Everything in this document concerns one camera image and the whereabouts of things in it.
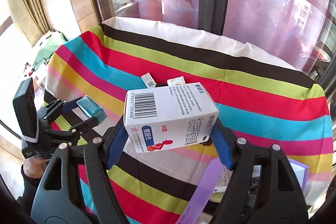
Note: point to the person left hand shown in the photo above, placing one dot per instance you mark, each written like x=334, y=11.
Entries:
x=34, y=167

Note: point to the white medicine box red figure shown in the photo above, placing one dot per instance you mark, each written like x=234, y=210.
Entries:
x=169, y=117

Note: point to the white gold toothpaste box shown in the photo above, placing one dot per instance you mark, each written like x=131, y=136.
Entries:
x=148, y=80

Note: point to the teal shiny small box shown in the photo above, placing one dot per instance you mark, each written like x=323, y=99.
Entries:
x=91, y=109

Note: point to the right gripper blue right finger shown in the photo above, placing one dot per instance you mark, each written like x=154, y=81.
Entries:
x=223, y=140

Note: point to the purple storage box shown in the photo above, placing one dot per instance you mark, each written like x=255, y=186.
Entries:
x=208, y=185

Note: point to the rainbow striped tablecloth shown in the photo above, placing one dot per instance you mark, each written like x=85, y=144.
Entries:
x=260, y=97

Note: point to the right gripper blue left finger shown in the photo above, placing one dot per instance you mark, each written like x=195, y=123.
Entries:
x=116, y=138

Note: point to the white orange tissue pack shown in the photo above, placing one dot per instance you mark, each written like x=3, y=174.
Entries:
x=176, y=81

